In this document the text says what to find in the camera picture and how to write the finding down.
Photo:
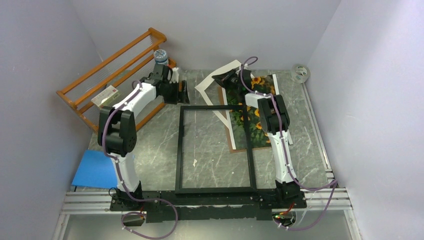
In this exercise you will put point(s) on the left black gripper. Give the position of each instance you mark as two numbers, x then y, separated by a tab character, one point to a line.
174	100

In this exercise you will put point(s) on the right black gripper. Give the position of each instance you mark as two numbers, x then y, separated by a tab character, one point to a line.
223	79

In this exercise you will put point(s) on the sunflower photo print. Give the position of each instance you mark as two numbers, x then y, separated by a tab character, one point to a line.
263	84

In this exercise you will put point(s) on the white mat board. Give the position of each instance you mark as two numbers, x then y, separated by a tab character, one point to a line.
212	82

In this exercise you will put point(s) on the black picture frame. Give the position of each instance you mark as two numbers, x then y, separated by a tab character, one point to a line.
180	190

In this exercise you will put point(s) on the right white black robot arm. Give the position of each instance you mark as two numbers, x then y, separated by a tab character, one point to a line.
275	122

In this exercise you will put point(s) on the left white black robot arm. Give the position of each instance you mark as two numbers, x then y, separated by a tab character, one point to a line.
117	132

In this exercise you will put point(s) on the blue white jar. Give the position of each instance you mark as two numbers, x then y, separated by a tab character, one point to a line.
161	57

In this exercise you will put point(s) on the orange wooden rack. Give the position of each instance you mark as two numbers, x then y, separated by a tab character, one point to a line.
132	62

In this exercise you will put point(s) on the white red small box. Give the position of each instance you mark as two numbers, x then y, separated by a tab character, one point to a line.
105	97

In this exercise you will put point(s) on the brown backing board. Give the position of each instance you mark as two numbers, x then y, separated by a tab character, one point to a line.
235	132

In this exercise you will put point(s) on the clear tape roll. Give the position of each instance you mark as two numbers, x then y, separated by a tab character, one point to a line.
300	73

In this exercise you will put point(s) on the blue paper sheet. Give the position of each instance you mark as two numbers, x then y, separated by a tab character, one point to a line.
97	170

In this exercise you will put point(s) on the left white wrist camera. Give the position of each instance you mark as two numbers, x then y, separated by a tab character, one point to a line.
175	76

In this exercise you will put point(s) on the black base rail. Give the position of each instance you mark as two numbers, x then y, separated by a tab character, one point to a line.
160	206

